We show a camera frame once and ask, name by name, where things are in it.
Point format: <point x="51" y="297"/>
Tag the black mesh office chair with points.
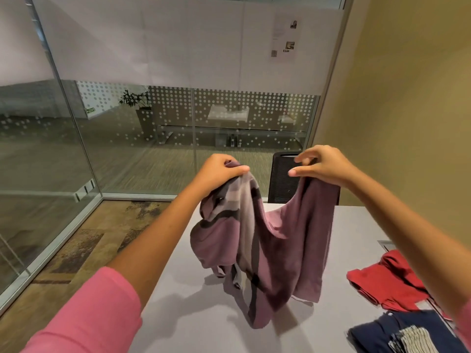
<point x="281" y="183"/>

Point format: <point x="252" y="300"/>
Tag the person's left pink sleeve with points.
<point x="88" y="316"/>

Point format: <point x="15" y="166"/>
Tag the metal glass door bracket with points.
<point x="84" y="190"/>

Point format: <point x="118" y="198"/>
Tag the red garment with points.
<point x="386" y="283"/>

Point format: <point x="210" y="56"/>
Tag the person's right hand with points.
<point x="327" y="167"/>

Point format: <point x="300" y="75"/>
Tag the person's right pink sleeve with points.
<point x="464" y="321"/>

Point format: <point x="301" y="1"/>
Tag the paper notice on glass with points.
<point x="285" y="36"/>

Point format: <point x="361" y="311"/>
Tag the person's left forearm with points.
<point x="158" y="246"/>

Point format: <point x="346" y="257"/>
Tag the person's right forearm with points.
<point x="412" y="231"/>

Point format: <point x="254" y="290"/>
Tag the potted green plant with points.
<point x="141" y="110"/>

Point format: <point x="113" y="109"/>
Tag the person's pink sleeve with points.
<point x="464" y="321"/>
<point x="88" y="316"/>

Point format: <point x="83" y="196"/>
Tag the mauve striped t-shirt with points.
<point x="287" y="253"/>

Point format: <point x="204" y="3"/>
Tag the navy blue hoodie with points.
<point x="375" y="334"/>

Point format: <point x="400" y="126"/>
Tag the striped knit top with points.
<point x="414" y="341"/>

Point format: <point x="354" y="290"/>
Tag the person's left hand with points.
<point x="217" y="172"/>

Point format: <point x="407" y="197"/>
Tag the white background table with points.
<point x="228" y="113"/>

